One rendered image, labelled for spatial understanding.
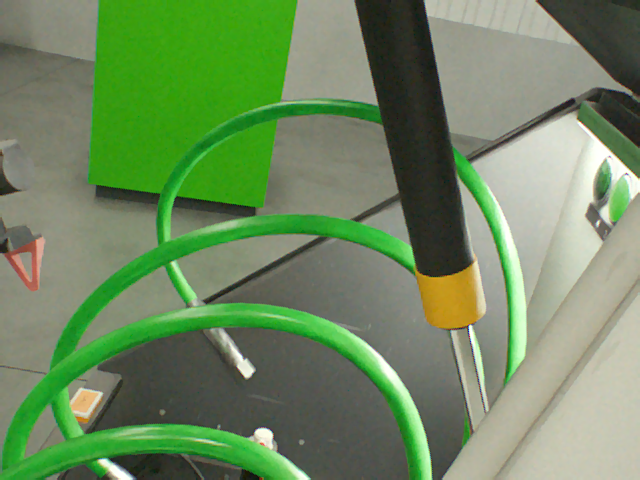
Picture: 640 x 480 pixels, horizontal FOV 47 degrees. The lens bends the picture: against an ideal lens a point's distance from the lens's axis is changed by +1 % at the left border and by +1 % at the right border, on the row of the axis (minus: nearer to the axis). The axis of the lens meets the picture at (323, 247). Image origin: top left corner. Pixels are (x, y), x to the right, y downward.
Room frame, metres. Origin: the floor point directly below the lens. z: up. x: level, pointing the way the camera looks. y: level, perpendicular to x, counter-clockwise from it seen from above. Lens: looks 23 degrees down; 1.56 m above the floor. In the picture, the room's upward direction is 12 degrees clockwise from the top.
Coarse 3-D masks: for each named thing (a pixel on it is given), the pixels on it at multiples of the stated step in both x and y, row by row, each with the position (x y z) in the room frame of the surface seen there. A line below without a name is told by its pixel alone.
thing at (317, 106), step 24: (240, 120) 0.64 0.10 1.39; (264, 120) 0.63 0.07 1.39; (216, 144) 0.65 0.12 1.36; (168, 192) 0.66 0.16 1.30; (480, 192) 0.55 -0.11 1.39; (168, 216) 0.67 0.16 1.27; (168, 240) 0.67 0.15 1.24; (504, 240) 0.54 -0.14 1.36; (168, 264) 0.66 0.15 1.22; (504, 264) 0.54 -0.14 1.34; (504, 384) 0.53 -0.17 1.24
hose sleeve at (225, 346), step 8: (192, 304) 0.65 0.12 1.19; (200, 304) 0.65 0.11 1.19; (216, 328) 0.64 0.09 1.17; (208, 336) 0.63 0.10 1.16; (216, 336) 0.63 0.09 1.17; (224, 336) 0.64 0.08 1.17; (216, 344) 0.63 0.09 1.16; (224, 344) 0.63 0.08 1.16; (232, 344) 0.63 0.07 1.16; (224, 352) 0.63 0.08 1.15; (232, 352) 0.63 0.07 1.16; (240, 352) 0.63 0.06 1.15; (224, 360) 0.63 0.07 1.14; (232, 360) 0.62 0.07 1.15; (240, 360) 0.62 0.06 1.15; (232, 368) 0.62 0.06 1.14
